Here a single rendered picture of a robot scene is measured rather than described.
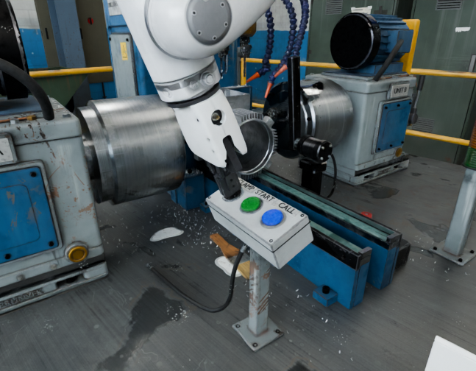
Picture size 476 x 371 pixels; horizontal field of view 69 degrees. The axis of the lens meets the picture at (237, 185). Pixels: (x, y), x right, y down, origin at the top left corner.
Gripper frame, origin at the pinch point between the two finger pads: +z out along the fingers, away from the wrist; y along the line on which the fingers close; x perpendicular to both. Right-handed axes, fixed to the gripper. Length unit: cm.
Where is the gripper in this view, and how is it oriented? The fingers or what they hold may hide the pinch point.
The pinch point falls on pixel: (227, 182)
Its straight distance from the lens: 54.4
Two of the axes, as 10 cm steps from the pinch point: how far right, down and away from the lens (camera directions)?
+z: 2.9, 7.7, 5.6
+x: -7.7, 5.4, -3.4
